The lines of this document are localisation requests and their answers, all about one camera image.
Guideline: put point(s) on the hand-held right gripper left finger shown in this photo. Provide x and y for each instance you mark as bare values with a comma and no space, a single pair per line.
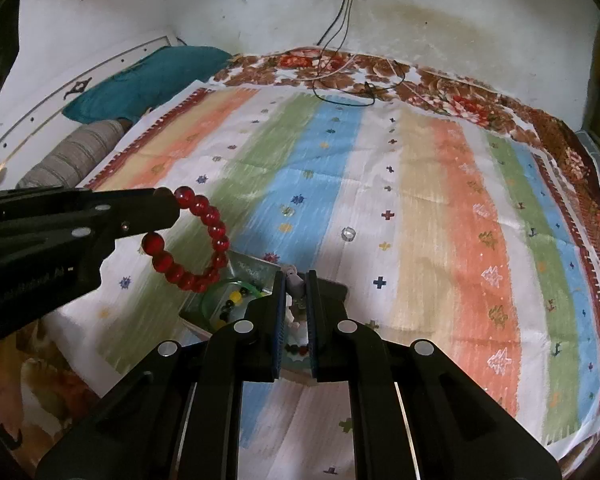
278,332

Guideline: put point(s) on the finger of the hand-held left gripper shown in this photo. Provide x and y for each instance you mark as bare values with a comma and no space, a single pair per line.
150,202
145,225

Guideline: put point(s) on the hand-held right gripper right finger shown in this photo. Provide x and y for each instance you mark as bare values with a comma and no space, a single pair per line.
314,332

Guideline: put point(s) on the green jade bangle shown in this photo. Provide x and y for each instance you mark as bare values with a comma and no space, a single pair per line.
247,288

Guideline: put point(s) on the silver metal tin box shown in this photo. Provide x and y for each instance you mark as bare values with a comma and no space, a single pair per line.
252,267

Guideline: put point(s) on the brown striped pillow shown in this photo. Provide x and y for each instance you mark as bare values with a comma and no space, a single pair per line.
75,155

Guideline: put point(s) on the clear loose bead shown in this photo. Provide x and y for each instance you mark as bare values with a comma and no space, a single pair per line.
287,211
348,234

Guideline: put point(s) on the teal pillow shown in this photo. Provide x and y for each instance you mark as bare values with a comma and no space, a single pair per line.
145,80

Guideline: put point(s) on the white bed headboard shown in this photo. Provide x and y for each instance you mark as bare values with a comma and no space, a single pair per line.
80,60

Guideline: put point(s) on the striped pastel cloth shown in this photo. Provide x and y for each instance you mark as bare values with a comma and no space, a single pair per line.
430,200

